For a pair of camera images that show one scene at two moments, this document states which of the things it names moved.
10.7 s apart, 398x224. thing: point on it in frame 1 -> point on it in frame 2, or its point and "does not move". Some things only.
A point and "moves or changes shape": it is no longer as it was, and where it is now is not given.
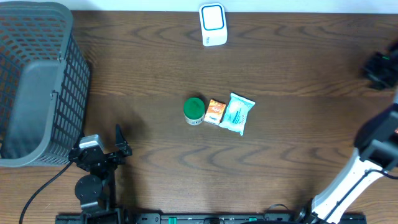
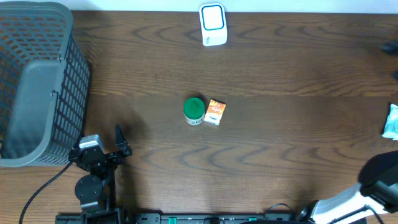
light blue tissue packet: x=236 y=114 moves or changes shape
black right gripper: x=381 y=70 -> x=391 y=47
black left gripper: x=122 y=148 does not move
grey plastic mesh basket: x=45 y=81 does not move
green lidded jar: x=194 y=111 does not move
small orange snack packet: x=215 y=112 does not move
